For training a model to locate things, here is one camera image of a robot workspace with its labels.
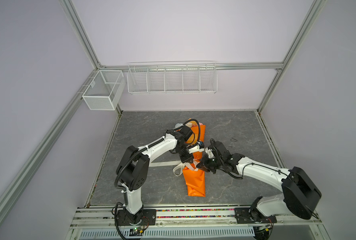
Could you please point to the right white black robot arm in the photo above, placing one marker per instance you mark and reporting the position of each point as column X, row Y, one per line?
column 298, row 196

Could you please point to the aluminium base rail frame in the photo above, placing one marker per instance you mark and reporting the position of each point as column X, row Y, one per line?
column 288, row 227

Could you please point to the orange wrapping paper sheet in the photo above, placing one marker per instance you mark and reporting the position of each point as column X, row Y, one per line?
column 195, row 184

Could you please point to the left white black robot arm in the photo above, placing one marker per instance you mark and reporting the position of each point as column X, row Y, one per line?
column 133, row 169

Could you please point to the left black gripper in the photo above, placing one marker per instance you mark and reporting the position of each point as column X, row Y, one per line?
column 189, row 158

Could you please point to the white slotted cable duct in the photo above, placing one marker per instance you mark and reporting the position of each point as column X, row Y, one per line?
column 167, row 233

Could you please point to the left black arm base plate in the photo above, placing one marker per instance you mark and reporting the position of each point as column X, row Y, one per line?
column 143, row 217

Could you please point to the white wire shelf basket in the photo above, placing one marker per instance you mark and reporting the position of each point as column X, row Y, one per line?
column 183, row 77

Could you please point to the white mesh box basket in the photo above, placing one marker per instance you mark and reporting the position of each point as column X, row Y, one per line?
column 104, row 91

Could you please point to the white printed ribbon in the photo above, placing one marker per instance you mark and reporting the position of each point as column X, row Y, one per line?
column 179, row 167

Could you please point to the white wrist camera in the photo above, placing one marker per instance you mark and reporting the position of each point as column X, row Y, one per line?
column 197, row 147
column 209, row 153

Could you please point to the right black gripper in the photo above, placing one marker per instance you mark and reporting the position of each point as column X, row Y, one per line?
column 203, row 165

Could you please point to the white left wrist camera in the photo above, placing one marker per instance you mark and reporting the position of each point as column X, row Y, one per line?
column 197, row 147

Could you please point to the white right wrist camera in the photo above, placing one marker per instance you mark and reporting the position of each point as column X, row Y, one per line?
column 209, row 153

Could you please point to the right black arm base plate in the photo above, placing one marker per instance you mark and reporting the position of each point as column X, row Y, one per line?
column 245, row 215

